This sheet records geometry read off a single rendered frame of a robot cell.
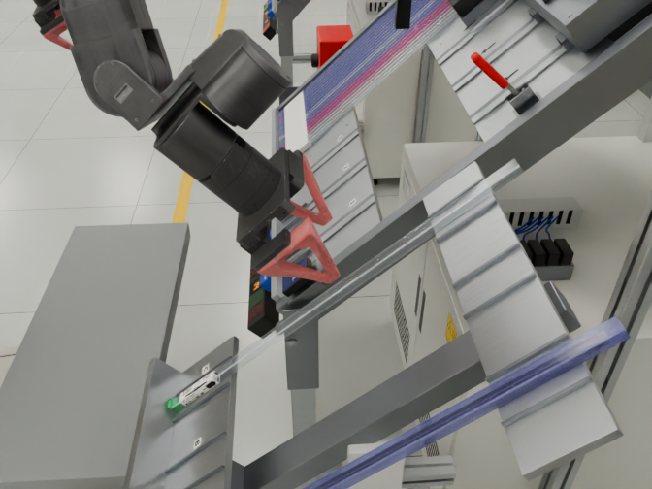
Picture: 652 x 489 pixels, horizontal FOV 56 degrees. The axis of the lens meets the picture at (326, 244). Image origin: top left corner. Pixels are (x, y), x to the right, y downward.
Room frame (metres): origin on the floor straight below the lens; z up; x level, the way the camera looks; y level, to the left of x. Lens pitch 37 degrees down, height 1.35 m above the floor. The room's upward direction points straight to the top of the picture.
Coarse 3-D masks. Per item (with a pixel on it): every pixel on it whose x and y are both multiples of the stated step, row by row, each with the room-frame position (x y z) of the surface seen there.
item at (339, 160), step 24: (336, 144) 1.02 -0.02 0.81; (360, 144) 0.95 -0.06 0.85; (312, 168) 1.00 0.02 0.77; (336, 168) 0.94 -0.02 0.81; (360, 168) 0.88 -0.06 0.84; (336, 192) 0.87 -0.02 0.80; (360, 192) 0.82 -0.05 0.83; (288, 216) 0.89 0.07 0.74; (336, 216) 0.80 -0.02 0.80; (360, 216) 0.76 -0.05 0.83; (336, 240) 0.75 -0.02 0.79
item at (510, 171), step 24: (504, 168) 0.52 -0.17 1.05; (480, 192) 0.51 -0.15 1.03; (432, 216) 0.52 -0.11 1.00; (456, 216) 0.51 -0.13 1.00; (408, 240) 0.50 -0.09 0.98; (384, 264) 0.50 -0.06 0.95; (336, 288) 0.50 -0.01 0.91; (312, 312) 0.49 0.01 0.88; (264, 336) 0.50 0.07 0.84; (240, 360) 0.49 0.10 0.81
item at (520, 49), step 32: (512, 0) 1.01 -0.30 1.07; (448, 32) 1.08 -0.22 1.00; (480, 32) 1.00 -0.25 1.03; (512, 32) 0.93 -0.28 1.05; (544, 32) 0.86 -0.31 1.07; (448, 64) 0.98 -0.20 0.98; (512, 64) 0.85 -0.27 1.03; (544, 64) 0.79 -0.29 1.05; (576, 64) 0.75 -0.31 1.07; (480, 96) 0.83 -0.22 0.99; (480, 128) 0.76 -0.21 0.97
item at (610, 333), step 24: (600, 336) 0.29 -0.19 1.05; (624, 336) 0.29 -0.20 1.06; (552, 360) 0.29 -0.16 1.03; (576, 360) 0.29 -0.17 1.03; (504, 384) 0.29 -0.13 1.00; (528, 384) 0.29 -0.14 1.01; (456, 408) 0.29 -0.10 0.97; (480, 408) 0.29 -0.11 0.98; (408, 432) 0.29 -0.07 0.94; (432, 432) 0.28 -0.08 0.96; (384, 456) 0.28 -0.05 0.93; (336, 480) 0.28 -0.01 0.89; (360, 480) 0.28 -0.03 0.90
